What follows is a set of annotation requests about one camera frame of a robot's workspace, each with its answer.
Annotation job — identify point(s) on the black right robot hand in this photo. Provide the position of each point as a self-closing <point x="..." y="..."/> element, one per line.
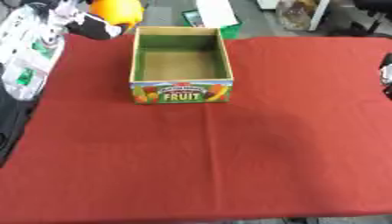
<point x="387" y="73"/>

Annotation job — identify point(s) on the orange toy fruit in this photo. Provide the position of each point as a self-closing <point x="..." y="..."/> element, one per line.
<point x="118" y="11"/>

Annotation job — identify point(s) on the brown bag in white frame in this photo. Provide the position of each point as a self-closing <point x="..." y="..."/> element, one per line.
<point x="298" y="14"/>

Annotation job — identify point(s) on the white flat board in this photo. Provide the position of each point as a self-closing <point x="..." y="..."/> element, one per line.
<point x="217" y="13"/>

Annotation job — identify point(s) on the green crate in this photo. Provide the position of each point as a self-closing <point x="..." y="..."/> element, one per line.
<point x="232" y="31"/>

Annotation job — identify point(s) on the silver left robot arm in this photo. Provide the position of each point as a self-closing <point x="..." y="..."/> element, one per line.
<point x="28" y="58"/>

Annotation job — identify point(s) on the black chair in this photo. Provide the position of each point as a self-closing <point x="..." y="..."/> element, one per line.
<point x="372" y="11"/>

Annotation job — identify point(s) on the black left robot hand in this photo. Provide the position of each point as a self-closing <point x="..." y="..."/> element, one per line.
<point x="94" y="27"/>

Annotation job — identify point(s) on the cardboard box with green inside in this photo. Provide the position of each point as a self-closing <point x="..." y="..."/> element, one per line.
<point x="181" y="93"/>

